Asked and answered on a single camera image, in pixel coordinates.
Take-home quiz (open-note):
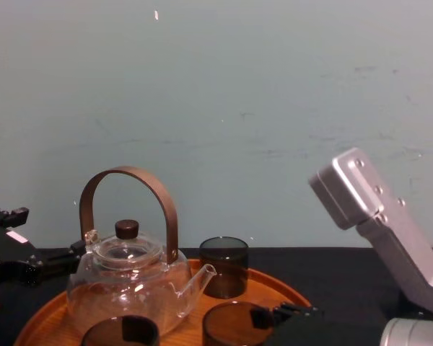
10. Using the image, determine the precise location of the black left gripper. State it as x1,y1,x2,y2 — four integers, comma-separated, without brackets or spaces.
0,206,87,289

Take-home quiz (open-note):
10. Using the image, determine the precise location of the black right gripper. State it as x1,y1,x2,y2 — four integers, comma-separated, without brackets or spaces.
250,301,384,346

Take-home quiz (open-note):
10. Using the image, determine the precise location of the smoky grey glass cup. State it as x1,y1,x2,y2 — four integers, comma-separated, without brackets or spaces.
81,314,160,346
198,236,249,300
201,301,275,346

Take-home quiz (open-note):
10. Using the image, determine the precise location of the round orange wooden tray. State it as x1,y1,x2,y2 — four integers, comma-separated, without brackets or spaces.
13,257,313,346

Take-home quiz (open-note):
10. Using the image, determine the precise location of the black table cloth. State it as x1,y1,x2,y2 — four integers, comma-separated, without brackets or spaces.
0,246,433,346

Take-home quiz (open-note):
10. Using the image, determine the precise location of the glass lid with dark knob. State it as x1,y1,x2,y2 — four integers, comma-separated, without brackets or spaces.
93,218,165,270

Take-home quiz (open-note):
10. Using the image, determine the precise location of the glass teapot with brown handle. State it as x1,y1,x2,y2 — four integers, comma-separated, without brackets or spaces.
66,165,217,334

